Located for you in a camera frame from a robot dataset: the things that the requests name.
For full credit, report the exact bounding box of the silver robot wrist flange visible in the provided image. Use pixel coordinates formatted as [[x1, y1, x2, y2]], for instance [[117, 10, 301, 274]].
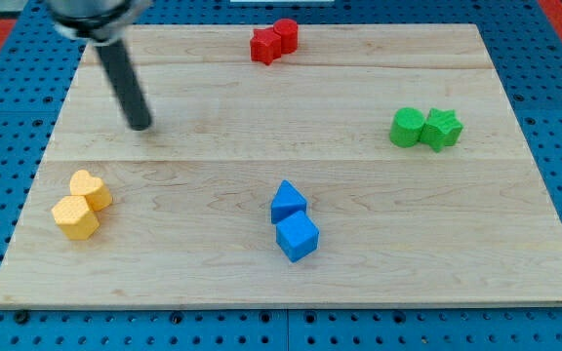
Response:
[[46, 0, 153, 45]]

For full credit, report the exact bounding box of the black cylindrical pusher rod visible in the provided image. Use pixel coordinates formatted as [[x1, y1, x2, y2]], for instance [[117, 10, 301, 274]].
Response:
[[96, 40, 152, 131]]

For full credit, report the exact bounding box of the blue triangle block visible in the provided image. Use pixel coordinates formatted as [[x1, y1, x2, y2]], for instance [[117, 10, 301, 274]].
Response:
[[270, 179, 307, 224]]

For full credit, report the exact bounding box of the yellow heart block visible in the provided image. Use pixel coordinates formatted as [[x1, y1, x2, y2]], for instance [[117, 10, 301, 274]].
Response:
[[69, 170, 113, 212]]

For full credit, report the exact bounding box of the wooden board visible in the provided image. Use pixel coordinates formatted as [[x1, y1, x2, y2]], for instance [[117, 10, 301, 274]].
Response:
[[0, 24, 562, 310]]

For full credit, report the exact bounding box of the red star block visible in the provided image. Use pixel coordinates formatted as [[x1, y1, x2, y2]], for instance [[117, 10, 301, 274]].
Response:
[[250, 27, 282, 65]]

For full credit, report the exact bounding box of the yellow hexagon block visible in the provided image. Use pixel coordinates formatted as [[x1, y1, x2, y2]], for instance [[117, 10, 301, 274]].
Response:
[[51, 195, 100, 241]]

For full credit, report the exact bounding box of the red cylinder block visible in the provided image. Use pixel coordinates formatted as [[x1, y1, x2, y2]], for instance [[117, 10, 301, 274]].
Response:
[[273, 19, 299, 54]]

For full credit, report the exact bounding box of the blue cube block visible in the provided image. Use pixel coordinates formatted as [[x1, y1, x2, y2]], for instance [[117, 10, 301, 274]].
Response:
[[276, 211, 319, 262]]

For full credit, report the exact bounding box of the green cylinder block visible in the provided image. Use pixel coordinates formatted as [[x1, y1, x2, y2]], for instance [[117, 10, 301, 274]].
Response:
[[389, 107, 425, 147]]

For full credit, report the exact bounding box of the green star block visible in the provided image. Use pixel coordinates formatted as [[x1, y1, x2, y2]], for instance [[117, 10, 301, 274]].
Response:
[[420, 108, 463, 152]]

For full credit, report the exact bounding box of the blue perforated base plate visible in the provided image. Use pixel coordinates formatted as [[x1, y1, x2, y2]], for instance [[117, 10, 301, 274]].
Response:
[[0, 1, 562, 350]]

